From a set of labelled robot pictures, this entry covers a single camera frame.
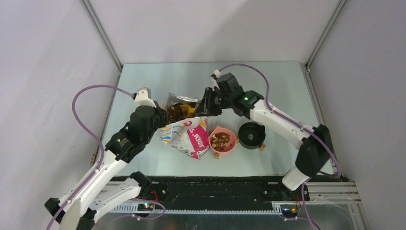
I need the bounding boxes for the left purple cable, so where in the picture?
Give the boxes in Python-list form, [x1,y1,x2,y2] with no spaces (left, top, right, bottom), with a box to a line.
[45,84,135,230]

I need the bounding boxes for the brown kibble in bag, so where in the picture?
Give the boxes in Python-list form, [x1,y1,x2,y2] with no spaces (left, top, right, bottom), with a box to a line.
[168,103,190,124]

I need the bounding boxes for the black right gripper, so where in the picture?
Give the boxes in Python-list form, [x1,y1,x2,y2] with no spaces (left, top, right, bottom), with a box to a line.
[194,87,233,116]

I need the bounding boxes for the black pet bowl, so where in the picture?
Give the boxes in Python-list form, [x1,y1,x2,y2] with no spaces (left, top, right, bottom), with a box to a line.
[238,122,266,150]

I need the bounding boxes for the aluminium corner frame post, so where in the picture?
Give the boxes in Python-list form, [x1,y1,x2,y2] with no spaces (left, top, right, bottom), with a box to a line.
[304,0,350,74]

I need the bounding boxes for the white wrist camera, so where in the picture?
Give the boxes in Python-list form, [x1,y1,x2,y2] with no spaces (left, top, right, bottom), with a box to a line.
[132,87,157,108]
[211,69,221,79]

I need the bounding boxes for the wooden bowl stand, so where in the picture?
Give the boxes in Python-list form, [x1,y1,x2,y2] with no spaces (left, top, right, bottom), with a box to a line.
[210,132,267,159]

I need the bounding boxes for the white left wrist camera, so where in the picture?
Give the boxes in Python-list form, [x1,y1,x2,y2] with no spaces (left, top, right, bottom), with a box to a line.
[132,87,157,108]

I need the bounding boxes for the printed cat food bag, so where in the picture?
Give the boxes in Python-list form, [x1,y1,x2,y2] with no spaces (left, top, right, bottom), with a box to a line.
[160,93,210,160]

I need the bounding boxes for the kibble in pink bowl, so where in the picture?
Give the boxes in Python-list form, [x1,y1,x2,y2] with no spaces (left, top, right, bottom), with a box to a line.
[210,132,231,151]

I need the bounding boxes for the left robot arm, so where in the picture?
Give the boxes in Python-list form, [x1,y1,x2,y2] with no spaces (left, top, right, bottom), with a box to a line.
[45,105,168,230]

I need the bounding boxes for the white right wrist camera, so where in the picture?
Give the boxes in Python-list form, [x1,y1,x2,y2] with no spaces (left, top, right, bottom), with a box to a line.
[211,69,221,79]

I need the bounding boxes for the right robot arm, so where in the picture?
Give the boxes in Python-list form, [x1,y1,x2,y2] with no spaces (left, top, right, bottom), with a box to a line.
[195,70,335,200]

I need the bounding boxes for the left aluminium frame post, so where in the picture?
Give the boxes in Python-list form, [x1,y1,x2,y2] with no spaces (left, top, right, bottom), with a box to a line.
[80,0,123,71]

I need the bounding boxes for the pink pet bowl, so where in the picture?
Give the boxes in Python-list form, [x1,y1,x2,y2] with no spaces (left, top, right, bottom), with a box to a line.
[208,126,238,160]

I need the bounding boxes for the yellow plastic scoop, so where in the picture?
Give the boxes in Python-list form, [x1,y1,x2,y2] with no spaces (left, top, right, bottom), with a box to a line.
[180,104,207,118]

